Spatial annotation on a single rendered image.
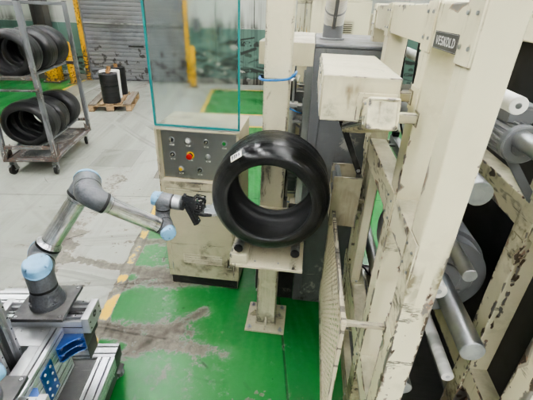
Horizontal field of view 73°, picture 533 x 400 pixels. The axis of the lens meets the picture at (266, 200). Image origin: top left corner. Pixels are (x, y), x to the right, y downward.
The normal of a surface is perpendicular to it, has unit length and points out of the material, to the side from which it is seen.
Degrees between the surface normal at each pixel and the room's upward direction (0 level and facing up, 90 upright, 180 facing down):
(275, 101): 90
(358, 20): 90
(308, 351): 0
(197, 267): 90
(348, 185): 90
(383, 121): 72
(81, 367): 0
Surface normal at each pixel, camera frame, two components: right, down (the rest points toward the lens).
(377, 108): -0.10, 0.17
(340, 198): -0.12, 0.47
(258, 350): 0.04, -0.88
